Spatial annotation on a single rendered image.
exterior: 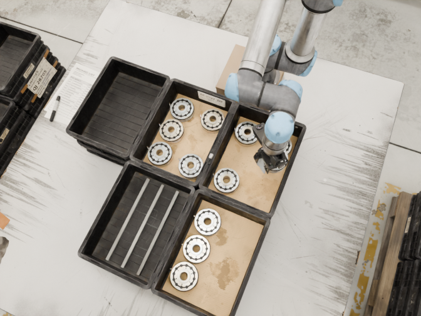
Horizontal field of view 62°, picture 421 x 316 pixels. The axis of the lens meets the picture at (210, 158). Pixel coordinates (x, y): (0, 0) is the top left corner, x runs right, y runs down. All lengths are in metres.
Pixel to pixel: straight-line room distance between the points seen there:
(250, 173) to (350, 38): 1.74
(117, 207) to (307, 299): 0.84
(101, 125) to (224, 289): 0.86
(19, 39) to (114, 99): 1.05
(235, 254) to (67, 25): 2.38
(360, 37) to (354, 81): 1.12
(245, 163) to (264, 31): 0.58
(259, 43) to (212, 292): 0.88
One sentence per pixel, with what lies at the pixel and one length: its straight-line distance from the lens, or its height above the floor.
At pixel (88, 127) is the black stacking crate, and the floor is 0.83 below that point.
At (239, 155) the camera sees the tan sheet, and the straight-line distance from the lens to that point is 1.47.
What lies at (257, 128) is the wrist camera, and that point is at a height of 1.13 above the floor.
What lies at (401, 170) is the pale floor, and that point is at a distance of 2.56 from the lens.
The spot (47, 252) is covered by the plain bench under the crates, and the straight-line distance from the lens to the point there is 1.71.
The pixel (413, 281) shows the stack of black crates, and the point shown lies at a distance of 2.03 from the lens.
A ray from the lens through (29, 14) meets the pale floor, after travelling 3.42.
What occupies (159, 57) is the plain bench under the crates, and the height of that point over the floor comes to 0.70.
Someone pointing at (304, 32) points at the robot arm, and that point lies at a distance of 1.36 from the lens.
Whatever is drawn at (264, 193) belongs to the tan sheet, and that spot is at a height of 0.83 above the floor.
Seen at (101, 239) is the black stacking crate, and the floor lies 0.83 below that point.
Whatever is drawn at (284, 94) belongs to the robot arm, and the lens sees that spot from 1.03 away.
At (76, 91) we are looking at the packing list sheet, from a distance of 1.92.
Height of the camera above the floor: 2.21
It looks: 70 degrees down
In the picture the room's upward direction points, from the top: 10 degrees counter-clockwise
